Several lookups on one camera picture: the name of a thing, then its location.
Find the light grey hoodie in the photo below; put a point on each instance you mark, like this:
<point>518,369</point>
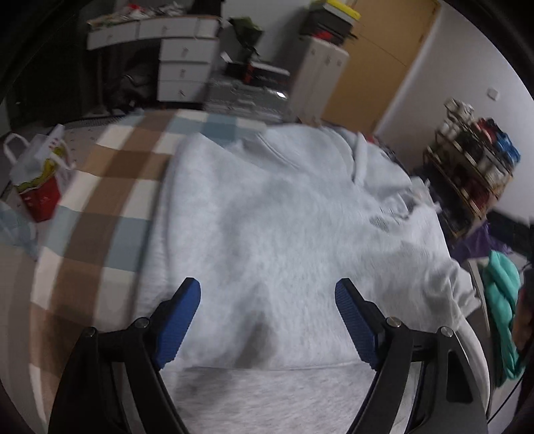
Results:
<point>271,229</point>

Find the grey ribbed suitcase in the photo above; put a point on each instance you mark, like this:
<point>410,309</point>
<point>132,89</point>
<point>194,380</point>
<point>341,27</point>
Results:
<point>242,100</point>

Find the green bag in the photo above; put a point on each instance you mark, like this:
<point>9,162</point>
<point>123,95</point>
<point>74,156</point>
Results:
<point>246,33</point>

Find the teal garment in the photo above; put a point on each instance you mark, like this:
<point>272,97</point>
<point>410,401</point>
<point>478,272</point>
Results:
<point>502,300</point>

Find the wooden wardrobe door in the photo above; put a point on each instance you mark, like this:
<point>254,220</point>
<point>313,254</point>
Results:
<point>375,75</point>

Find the checkered brown blue blanket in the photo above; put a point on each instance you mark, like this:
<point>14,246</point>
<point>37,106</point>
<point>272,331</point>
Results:
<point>117,175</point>

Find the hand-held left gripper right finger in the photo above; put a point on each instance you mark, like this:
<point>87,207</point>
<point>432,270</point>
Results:
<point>354,325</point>

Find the pale blue cloth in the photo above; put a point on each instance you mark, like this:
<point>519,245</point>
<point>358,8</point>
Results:
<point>16,229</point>

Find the white cabinet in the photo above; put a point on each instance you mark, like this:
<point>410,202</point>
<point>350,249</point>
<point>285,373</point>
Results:
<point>317,79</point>

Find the black red box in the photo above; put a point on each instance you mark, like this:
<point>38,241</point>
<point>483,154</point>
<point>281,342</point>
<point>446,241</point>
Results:
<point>258,75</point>

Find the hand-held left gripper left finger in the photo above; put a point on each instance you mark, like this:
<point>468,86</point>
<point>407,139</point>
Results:
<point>179,325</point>

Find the dark desk chair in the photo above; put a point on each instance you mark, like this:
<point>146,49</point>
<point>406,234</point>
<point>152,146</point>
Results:
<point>129,83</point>

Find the white red shopping bag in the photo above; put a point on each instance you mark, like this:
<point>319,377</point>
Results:
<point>41,183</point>

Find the white wall switch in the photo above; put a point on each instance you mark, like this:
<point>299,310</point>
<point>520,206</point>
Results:
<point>494,94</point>

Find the purple cloth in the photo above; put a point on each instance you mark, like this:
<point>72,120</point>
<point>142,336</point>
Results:
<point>475,246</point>

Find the white drawer desk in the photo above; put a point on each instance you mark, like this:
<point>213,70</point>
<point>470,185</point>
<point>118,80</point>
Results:
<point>183,54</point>

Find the stack of black boxes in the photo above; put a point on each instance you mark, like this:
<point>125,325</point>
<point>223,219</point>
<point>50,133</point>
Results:
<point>329,21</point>

